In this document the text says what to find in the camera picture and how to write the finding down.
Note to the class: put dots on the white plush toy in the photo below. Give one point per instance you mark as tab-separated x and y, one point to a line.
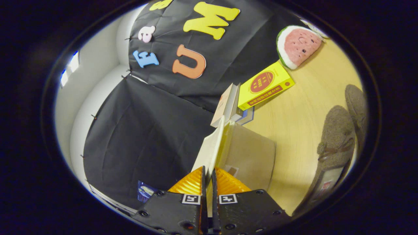
315	28

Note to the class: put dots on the watermelon slice plush toy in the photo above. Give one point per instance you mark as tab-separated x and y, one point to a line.
300	44

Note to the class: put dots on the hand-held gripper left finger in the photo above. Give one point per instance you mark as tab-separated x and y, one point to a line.
204	212

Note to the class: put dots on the ceiling light panel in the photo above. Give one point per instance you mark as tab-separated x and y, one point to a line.
73	65

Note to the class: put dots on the beige book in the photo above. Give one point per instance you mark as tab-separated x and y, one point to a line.
223	104

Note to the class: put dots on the yellow book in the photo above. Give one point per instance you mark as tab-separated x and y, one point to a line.
261	85

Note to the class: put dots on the brown fuzzy shoe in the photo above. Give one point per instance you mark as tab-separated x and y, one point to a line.
336	130
356	104

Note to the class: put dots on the black backdrop cloth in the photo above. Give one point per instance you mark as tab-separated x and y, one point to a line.
147	137

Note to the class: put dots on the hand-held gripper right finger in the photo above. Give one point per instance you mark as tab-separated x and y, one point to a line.
215	212

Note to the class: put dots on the beige storage box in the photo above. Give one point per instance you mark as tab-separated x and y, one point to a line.
251	153

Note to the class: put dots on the blue grey book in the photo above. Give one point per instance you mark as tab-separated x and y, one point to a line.
247	116

